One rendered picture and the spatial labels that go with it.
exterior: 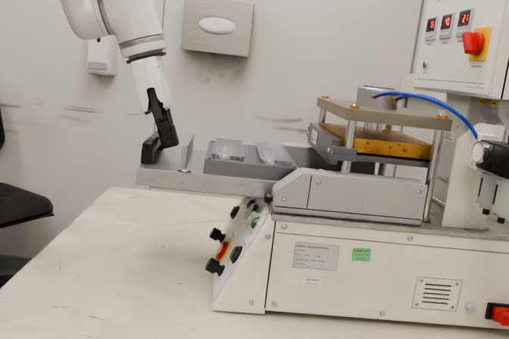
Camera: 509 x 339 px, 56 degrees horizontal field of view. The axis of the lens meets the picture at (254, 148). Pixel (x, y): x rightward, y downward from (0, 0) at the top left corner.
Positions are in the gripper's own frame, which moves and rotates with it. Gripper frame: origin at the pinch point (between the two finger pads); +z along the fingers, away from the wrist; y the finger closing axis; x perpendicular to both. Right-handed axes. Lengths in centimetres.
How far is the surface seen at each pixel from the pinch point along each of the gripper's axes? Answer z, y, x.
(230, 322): 29.5, 19.5, 4.7
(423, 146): 11.2, 10.3, 43.9
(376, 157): 11.1, 10.1, 35.7
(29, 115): -10, -141, -84
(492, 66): 0, 16, 55
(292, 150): 10.9, -11.3, 23.5
